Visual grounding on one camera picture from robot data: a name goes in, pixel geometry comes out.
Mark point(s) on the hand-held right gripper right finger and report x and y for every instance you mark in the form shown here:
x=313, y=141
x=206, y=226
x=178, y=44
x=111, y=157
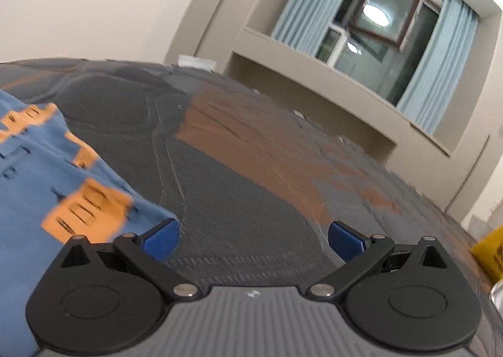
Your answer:
x=345, y=240

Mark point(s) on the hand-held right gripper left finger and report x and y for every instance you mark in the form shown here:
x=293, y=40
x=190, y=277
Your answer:
x=161, y=241

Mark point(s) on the blue pants with orange cars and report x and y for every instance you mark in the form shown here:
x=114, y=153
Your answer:
x=35, y=184

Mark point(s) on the grey and orange quilted bedspread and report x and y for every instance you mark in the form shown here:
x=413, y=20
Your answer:
x=251, y=168

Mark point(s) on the beige window sill cabinet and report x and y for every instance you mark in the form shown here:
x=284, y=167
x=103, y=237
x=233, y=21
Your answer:
x=334, y=97

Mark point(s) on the yellow box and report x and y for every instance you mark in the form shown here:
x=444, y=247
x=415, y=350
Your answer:
x=489, y=254

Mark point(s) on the light blue curtain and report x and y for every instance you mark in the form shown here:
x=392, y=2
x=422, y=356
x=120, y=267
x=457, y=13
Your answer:
x=440, y=66
x=306, y=7

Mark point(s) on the dark framed window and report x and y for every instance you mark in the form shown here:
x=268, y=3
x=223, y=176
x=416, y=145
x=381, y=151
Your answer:
x=377, y=34

